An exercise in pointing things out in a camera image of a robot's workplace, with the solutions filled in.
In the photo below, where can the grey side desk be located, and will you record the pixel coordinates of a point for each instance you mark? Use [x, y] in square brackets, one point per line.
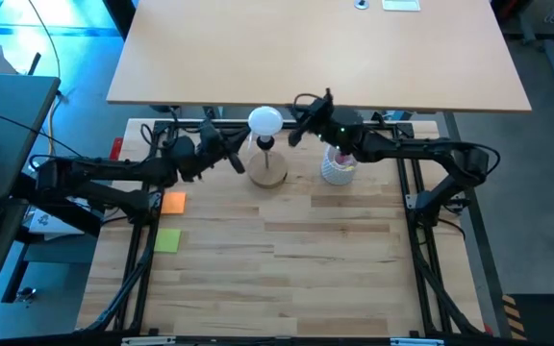
[3, 125]

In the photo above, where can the wooden-base lamp stand black socket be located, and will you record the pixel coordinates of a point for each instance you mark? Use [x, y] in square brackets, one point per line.
[269, 175]

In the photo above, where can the black aluminium table frame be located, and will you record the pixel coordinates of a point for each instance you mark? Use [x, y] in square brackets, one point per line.
[404, 182]

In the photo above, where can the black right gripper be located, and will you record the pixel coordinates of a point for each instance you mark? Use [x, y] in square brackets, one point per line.
[339, 127]

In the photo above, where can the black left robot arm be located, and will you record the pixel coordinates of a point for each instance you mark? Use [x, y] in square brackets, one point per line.
[113, 168]

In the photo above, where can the white pad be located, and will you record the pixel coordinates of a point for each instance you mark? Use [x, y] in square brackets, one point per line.
[400, 4]

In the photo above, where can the white box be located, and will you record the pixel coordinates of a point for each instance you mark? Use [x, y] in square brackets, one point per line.
[46, 222]

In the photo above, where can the pink stick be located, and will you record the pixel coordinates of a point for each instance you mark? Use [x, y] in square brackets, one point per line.
[342, 158]

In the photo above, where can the grey desk grommet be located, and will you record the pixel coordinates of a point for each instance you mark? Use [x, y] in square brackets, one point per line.
[361, 4]

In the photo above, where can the light wood desk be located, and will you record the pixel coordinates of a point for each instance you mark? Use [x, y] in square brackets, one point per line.
[306, 53]

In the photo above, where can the white textured cup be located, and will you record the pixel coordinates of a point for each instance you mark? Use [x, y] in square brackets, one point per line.
[337, 175]

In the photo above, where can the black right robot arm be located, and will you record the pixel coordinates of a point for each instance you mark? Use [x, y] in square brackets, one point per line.
[416, 149]

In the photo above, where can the green sticky note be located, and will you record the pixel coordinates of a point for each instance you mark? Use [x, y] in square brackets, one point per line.
[167, 240]

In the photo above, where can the small metal object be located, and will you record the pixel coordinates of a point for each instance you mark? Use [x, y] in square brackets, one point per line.
[26, 294]

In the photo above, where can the white light bulb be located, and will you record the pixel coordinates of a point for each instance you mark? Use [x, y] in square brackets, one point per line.
[266, 120]

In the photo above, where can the orange sticky note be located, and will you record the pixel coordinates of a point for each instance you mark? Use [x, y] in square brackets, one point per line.
[174, 203]

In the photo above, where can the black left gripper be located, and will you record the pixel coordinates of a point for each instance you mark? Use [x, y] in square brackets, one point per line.
[202, 151]

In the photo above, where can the small yellow item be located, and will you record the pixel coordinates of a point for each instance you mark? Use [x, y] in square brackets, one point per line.
[349, 168]

